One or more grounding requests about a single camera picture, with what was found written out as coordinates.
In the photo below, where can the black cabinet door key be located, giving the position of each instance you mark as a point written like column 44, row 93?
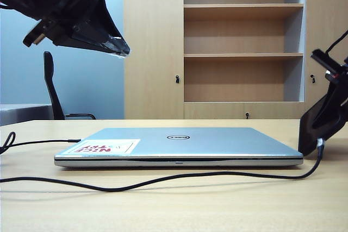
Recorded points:
column 247, row 115
column 177, row 79
column 312, row 79

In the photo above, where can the black office chair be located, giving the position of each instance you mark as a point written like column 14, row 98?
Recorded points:
column 55, row 101

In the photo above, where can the grey low furniture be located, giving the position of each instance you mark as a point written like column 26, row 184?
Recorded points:
column 24, row 113

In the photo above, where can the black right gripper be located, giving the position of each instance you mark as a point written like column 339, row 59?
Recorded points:
column 334, row 66

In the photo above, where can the black smartphone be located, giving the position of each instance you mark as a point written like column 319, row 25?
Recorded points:
column 305, row 139

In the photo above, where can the silver Dell laptop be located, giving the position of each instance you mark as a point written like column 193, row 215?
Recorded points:
column 217, row 142

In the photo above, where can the light wooden cabinet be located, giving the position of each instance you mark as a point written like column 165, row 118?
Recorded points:
column 152, row 52

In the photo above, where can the white sticker red lettering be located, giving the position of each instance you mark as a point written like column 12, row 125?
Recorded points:
column 103, row 147

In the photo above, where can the wooden cabinet shelf board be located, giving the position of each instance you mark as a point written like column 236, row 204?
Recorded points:
column 242, row 55
column 242, row 5

